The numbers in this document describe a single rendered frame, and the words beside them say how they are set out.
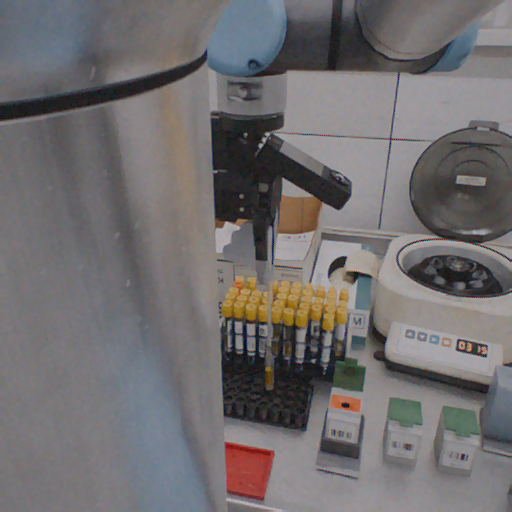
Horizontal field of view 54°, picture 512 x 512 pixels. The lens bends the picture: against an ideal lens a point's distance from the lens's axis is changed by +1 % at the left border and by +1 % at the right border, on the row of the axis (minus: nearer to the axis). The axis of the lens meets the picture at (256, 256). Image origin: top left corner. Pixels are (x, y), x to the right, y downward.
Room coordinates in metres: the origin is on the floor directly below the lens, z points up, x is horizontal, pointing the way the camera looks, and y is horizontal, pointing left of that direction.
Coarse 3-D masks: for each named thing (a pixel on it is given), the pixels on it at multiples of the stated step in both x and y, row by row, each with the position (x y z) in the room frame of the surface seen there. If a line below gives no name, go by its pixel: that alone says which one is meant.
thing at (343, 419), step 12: (336, 396) 0.48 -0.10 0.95; (348, 396) 0.48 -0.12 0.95; (360, 396) 0.48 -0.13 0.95; (336, 408) 0.46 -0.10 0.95; (348, 408) 0.46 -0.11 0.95; (360, 408) 0.46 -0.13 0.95; (336, 420) 0.45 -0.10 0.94; (348, 420) 0.45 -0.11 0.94; (336, 432) 0.45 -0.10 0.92; (348, 432) 0.45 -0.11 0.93
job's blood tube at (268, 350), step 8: (264, 344) 0.55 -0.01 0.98; (272, 344) 0.56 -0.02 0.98; (264, 352) 0.55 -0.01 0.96; (272, 352) 0.55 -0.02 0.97; (264, 360) 0.55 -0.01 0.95; (272, 360) 0.55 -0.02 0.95; (264, 368) 0.55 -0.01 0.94; (272, 368) 0.55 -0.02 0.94; (264, 376) 0.55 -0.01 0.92; (272, 376) 0.55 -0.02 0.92; (264, 384) 0.55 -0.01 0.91; (272, 384) 0.55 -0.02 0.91
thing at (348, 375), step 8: (352, 360) 0.50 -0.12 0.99; (336, 368) 0.50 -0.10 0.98; (344, 368) 0.50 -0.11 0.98; (352, 368) 0.50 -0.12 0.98; (360, 368) 0.49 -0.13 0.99; (336, 376) 0.50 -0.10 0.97; (344, 376) 0.50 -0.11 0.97; (352, 376) 0.49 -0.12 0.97; (360, 376) 0.49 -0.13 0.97; (336, 384) 0.50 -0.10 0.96; (344, 384) 0.50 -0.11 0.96; (352, 384) 0.49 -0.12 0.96; (360, 384) 0.49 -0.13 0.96
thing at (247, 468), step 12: (228, 444) 0.47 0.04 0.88; (240, 444) 0.47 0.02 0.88; (228, 456) 0.45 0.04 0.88; (240, 456) 0.45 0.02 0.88; (252, 456) 0.45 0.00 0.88; (264, 456) 0.45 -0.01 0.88; (228, 468) 0.43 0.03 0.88; (240, 468) 0.43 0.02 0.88; (252, 468) 0.43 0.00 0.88; (264, 468) 0.43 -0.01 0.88; (228, 480) 0.42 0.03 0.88; (240, 480) 0.42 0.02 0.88; (252, 480) 0.42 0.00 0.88; (264, 480) 0.41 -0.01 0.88; (228, 492) 0.40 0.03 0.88; (240, 492) 0.40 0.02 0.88; (252, 492) 0.40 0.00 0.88; (264, 492) 0.40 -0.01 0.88
